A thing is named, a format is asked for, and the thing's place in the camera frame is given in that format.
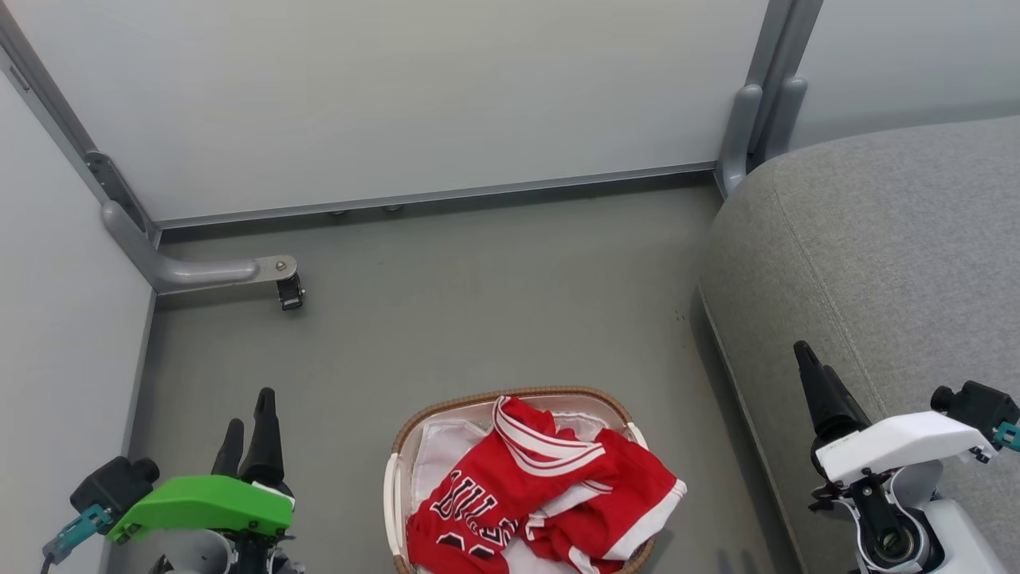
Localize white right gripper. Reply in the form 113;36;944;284
793;340;998;559

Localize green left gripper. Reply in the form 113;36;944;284
107;387;296;574

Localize grey fabric sofa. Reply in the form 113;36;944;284
698;116;1020;574

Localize grey partition support foot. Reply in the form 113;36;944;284
100;199;299;295

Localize red white-trimmed basketball shorts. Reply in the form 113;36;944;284
520;428;689;574

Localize red Bulls basketball jersey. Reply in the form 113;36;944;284
406;395;616;574

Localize wicker laundry basket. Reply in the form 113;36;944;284
382;386;657;574

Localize teal plug left camera cable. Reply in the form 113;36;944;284
40;505;115;574

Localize grey double partition post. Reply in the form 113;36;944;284
714;0;826;199

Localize grey partition bottom rail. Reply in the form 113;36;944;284
153;161;720;233

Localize grey partition corner post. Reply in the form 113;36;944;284
0;0;163;248

